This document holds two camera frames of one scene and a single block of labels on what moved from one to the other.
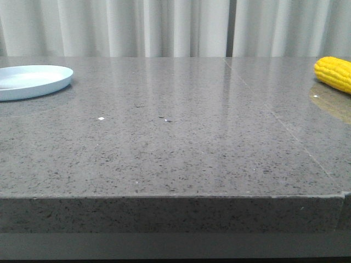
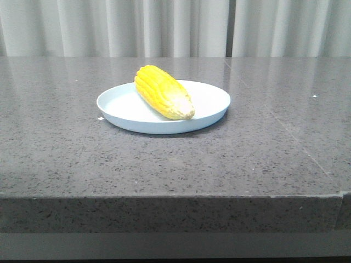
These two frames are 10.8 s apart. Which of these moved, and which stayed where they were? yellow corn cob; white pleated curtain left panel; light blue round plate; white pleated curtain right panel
Moved: light blue round plate; yellow corn cob
Stayed: white pleated curtain left panel; white pleated curtain right panel
